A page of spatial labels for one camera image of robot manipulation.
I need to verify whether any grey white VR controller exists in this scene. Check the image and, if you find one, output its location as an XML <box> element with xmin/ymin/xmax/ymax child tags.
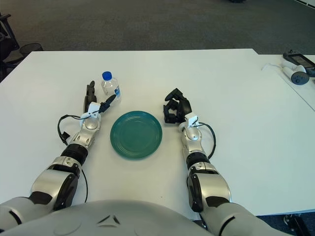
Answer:
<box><xmin>282</xmin><ymin>61</ymin><xmax>310</xmax><ymax>86</ymax></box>

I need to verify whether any black elbow cable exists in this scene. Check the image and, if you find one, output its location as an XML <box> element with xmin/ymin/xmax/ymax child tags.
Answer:
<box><xmin>80</xmin><ymin>169</ymin><xmax>89</xmax><ymax>204</ymax></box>
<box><xmin>198</xmin><ymin>213</ymin><xmax>209</xmax><ymax>231</ymax></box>

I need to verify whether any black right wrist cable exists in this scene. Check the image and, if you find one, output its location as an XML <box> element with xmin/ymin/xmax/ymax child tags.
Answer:
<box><xmin>198</xmin><ymin>122</ymin><xmax>217</xmax><ymax>158</ymax></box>

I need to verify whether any green round plate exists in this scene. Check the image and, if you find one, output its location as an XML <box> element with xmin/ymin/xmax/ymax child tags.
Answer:
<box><xmin>110</xmin><ymin>110</ymin><xmax>163</xmax><ymax>161</ymax></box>

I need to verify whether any white thin cable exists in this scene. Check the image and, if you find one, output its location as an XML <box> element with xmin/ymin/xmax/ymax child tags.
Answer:
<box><xmin>261</xmin><ymin>63</ymin><xmax>284</xmax><ymax>72</ymax></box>

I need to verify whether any black right elbow cable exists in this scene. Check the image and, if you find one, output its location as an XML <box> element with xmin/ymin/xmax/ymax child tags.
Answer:
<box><xmin>198</xmin><ymin>213</ymin><xmax>209</xmax><ymax>231</ymax></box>

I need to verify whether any black left elbow cable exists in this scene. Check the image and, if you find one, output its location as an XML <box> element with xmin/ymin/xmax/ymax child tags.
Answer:
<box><xmin>80</xmin><ymin>169</ymin><xmax>89</xmax><ymax>204</ymax></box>

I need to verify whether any black office chair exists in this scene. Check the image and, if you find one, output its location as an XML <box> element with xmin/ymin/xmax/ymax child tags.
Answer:
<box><xmin>0</xmin><ymin>13</ymin><xmax>23</xmax><ymax>77</ymax></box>

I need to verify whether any clear bottle blue cap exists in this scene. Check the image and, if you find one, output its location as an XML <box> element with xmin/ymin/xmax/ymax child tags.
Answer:
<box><xmin>100</xmin><ymin>71</ymin><xmax>123</xmax><ymax>104</ymax></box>

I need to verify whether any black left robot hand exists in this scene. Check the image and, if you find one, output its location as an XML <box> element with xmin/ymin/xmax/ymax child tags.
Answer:
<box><xmin>83</xmin><ymin>80</ymin><xmax>117</xmax><ymax>113</ymax></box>

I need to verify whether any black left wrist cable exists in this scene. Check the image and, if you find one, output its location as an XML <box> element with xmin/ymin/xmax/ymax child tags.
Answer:
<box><xmin>58</xmin><ymin>114</ymin><xmax>86</xmax><ymax>146</ymax></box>

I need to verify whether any black wire mesh wastebasket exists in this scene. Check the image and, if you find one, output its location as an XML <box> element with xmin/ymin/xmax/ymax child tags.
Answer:
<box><xmin>19</xmin><ymin>43</ymin><xmax>44</xmax><ymax>56</ymax></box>

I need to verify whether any black table leg caster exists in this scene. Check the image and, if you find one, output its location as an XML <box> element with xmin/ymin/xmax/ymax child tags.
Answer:
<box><xmin>283</xmin><ymin>213</ymin><xmax>315</xmax><ymax>236</ymax></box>

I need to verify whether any black handheld remote controller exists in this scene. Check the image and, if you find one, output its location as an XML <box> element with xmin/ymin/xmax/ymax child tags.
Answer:
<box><xmin>283</xmin><ymin>50</ymin><xmax>315</xmax><ymax>77</ymax></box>

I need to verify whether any grey robot torso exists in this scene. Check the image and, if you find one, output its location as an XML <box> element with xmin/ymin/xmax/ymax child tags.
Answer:
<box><xmin>0</xmin><ymin>199</ymin><xmax>210</xmax><ymax>236</ymax></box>

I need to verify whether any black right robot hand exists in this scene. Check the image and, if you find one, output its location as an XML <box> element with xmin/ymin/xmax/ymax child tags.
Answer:
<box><xmin>162</xmin><ymin>88</ymin><xmax>192</xmax><ymax>125</ymax></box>

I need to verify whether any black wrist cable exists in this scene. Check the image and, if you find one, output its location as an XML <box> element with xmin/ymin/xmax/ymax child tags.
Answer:
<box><xmin>58</xmin><ymin>114</ymin><xmax>86</xmax><ymax>146</ymax></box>
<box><xmin>198</xmin><ymin>122</ymin><xmax>217</xmax><ymax>158</ymax></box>

